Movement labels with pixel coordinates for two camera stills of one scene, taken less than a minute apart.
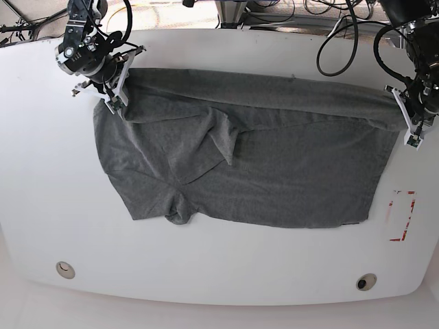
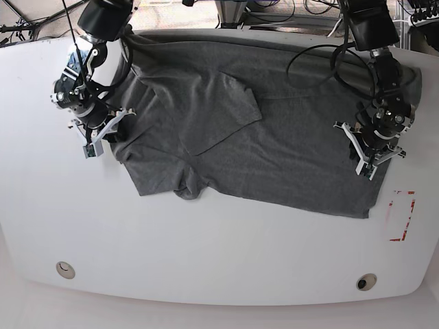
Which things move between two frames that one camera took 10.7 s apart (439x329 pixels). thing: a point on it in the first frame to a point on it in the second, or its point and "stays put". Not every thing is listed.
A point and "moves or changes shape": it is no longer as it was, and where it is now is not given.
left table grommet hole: x=65 y=270 stays put
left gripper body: x=421 y=94 to x=366 y=154
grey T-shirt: x=252 y=148 moves or changes shape
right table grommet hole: x=366 y=282 stays put
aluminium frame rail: x=316 y=23 stays put
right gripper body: x=108 y=86 to x=95 y=134
